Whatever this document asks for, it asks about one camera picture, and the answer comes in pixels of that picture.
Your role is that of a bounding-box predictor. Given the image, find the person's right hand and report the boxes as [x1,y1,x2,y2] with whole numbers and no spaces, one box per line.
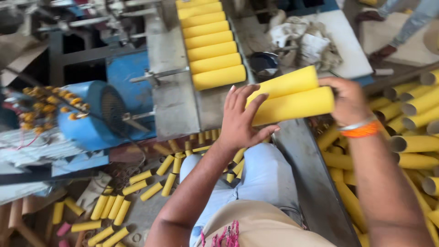
[317,77,375,128]

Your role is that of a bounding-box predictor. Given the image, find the person's left hand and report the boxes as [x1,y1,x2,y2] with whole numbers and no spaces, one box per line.
[219,84,281,151]

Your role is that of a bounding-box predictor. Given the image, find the long yellow cardboard tube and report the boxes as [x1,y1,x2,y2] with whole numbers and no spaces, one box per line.
[251,86,335,127]
[246,65,320,105]

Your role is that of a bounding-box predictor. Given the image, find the white flat board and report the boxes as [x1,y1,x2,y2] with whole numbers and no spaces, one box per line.
[298,8,375,81]

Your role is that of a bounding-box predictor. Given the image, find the silver wrist bangle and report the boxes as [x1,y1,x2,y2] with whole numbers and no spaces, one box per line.
[337,116,378,132]

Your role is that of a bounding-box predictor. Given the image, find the white crumpled rags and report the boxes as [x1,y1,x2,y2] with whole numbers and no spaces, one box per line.
[267,10,343,72]

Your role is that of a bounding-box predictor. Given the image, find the black round bowl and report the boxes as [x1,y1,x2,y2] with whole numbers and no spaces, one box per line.
[248,51,280,79]

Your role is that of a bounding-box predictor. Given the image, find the grey metal chute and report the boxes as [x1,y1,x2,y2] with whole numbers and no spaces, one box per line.
[273,118,362,247]

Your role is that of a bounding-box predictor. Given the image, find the heap of long yellow tubes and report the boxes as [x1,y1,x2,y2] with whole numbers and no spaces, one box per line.
[315,69,439,247]

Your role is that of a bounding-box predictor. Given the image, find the person's light blue jeans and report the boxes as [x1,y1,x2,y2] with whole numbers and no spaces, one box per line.
[179,142,305,247]

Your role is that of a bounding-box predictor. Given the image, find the row of yellow tubes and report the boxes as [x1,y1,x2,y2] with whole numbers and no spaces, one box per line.
[175,0,247,92]

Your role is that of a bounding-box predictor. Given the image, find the person's beige shirt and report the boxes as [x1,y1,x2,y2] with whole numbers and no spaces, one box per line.
[194,200,338,247]

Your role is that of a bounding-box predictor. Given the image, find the grey metal machine table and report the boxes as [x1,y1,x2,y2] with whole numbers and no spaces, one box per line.
[145,0,256,142]

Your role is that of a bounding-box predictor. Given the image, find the blue electric motor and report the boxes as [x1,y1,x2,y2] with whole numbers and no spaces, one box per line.
[56,81,153,152]

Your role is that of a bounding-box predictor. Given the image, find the scattered short yellow tube pieces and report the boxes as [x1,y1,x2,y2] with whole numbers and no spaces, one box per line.
[51,129,248,247]

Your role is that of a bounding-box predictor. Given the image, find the orange marigold garland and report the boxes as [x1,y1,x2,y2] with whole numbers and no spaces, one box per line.
[19,86,91,135]

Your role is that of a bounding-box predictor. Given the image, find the short pink tube piece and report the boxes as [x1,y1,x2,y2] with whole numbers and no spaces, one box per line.
[56,221,72,238]

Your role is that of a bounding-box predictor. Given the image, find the stack of white sheets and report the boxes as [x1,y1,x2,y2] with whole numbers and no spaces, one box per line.
[0,127,111,206]

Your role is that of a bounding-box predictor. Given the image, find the brown cardboard sheet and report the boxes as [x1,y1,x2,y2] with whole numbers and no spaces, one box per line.
[0,34,49,88]

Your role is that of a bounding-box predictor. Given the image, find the orange thread bracelet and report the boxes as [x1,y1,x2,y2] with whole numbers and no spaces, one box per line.
[340,121,383,139]

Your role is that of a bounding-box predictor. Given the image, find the blue machine frame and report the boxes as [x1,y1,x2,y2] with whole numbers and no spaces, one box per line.
[48,31,155,103]

